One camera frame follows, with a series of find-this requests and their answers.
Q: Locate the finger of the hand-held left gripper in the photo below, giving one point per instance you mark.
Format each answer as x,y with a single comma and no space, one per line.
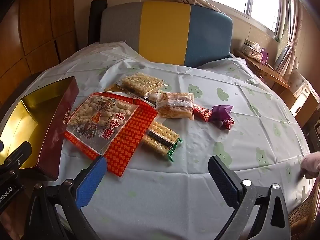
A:
17,156

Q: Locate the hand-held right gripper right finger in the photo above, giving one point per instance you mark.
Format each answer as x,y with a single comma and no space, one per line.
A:
225,181

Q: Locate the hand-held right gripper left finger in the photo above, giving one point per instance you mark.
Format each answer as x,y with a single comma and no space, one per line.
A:
91,183

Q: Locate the dark red gift box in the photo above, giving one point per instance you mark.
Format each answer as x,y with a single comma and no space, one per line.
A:
55,135

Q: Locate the large red snack bag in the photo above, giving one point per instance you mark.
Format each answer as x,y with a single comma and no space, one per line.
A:
125,142

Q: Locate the purple snack packet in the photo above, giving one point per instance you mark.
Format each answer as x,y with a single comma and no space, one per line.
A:
222,112

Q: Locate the red candy packet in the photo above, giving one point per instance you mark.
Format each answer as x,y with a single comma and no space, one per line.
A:
203,113

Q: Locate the clear orange snack packet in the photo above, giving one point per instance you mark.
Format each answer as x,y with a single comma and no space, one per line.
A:
175,105

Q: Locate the green-edged cracker packet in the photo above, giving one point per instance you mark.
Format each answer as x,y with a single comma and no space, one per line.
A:
160,137

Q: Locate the wicker chair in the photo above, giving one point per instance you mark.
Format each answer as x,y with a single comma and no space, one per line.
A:
300,217

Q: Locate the cloud print tablecloth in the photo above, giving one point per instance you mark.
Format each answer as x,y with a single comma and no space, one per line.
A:
225,92

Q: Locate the clear rice cracker packet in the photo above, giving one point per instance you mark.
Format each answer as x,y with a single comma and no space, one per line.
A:
142,82

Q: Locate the cloth-covered cabinet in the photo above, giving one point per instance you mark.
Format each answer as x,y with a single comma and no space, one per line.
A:
302,97

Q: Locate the wooden side table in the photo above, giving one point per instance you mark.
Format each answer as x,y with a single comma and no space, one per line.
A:
265,70

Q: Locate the small purple box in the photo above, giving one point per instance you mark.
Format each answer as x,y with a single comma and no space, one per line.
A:
264,56

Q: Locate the patterned tissue box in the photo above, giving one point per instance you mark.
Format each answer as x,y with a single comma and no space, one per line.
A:
250,52

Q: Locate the pale hanging curtain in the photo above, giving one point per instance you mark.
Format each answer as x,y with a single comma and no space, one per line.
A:
292,50

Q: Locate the black chair back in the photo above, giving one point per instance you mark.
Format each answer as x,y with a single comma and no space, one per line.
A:
96,17

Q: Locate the grey yellow blue chair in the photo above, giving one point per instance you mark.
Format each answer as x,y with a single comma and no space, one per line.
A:
162,30

